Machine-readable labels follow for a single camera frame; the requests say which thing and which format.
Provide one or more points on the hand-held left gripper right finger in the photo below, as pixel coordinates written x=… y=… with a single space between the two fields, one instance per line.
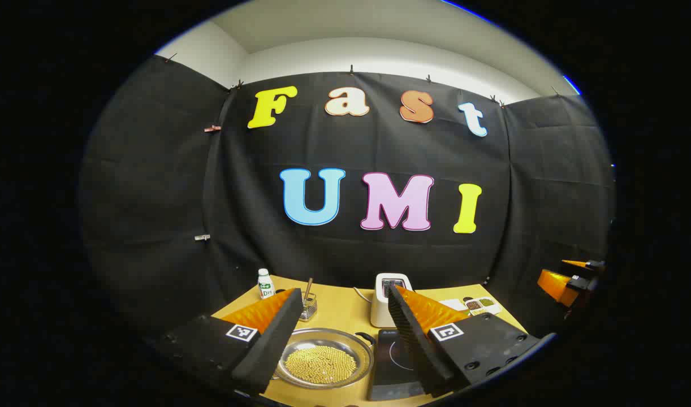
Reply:
x=416 y=345

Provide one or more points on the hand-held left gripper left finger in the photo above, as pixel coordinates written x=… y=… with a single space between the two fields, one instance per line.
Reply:
x=272 y=345

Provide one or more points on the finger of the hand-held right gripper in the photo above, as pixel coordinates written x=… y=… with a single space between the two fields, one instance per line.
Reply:
x=577 y=263
x=555 y=285

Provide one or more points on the black induction cooktop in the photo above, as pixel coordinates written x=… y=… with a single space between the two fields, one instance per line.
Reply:
x=393 y=362

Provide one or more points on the stainless steel pot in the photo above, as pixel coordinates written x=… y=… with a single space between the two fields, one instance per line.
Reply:
x=345 y=343

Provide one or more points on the white toaster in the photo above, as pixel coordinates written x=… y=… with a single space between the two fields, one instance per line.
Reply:
x=379 y=311

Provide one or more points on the pile of soybeans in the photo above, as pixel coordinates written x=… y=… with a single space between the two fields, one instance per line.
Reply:
x=320 y=364

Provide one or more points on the sandwich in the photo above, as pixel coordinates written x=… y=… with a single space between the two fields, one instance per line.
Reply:
x=453 y=305

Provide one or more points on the white milk bottle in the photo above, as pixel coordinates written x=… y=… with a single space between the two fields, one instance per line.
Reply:
x=265 y=288

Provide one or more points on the white divided bean dish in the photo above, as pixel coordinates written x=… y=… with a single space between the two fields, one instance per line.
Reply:
x=486 y=303

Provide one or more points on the pink clothespin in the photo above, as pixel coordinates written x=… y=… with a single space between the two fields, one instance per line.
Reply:
x=212 y=129

